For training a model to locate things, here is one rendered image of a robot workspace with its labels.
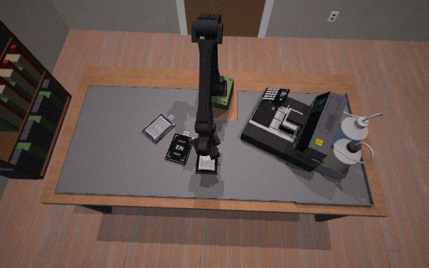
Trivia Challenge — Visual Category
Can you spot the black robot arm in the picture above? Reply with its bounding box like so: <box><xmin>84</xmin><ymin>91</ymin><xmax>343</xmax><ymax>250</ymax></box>
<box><xmin>192</xmin><ymin>13</ymin><xmax>227</xmax><ymax>160</ymax></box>

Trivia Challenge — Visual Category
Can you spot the white bottle with black cap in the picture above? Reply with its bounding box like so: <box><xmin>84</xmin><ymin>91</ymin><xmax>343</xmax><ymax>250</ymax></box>
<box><xmin>322</xmin><ymin>139</ymin><xmax>361</xmax><ymax>173</ymax></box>

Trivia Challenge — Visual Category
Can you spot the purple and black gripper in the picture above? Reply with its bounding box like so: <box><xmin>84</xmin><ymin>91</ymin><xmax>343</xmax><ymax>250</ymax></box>
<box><xmin>192</xmin><ymin>133</ymin><xmax>221</xmax><ymax>151</ymax></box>

